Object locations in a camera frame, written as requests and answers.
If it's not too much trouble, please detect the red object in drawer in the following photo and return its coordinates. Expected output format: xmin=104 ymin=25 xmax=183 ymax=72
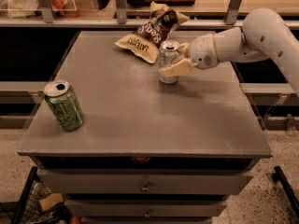
xmin=132 ymin=157 xmax=150 ymax=163

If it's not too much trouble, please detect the green soda can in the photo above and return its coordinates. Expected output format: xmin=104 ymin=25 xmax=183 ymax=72
xmin=44 ymin=80 xmax=84 ymax=132

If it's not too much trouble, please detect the upper grey drawer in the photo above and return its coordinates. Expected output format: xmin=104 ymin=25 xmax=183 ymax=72
xmin=38 ymin=170 xmax=253 ymax=195

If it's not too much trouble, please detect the silver 7up soda can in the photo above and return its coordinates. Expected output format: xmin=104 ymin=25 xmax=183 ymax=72
xmin=158 ymin=40 xmax=180 ymax=84

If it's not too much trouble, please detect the yellow sponge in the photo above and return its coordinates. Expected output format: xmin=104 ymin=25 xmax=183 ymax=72
xmin=39 ymin=193 xmax=64 ymax=212

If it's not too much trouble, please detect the black metal stand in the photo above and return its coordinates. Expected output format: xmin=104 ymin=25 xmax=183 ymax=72
xmin=272 ymin=166 xmax=299 ymax=218

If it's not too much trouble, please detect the grey drawer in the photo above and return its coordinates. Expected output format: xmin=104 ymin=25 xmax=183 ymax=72
xmin=38 ymin=170 xmax=253 ymax=195
xmin=65 ymin=200 xmax=227 ymax=217

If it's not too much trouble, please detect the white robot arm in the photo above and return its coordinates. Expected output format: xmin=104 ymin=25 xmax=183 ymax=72
xmin=159 ymin=8 xmax=299 ymax=95

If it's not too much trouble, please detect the brown and yellow chip bag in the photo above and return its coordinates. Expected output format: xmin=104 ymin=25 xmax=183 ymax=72
xmin=115 ymin=2 xmax=189 ymax=63

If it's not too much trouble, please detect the grey drawer cabinet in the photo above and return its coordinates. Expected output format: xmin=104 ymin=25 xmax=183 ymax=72
xmin=18 ymin=31 xmax=271 ymax=224

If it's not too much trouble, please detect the clear plastic box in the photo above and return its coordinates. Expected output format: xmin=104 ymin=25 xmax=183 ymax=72
xmin=0 ymin=0 xmax=78 ymax=18

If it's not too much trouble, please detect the black wire basket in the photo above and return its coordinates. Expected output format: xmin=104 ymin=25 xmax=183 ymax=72
xmin=10 ymin=166 xmax=71 ymax=224

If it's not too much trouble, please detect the lower grey drawer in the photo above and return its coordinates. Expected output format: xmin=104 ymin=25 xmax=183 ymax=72
xmin=65 ymin=200 xmax=227 ymax=217

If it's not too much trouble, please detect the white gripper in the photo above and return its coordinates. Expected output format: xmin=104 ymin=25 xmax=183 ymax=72
xmin=159 ymin=34 xmax=219 ymax=77

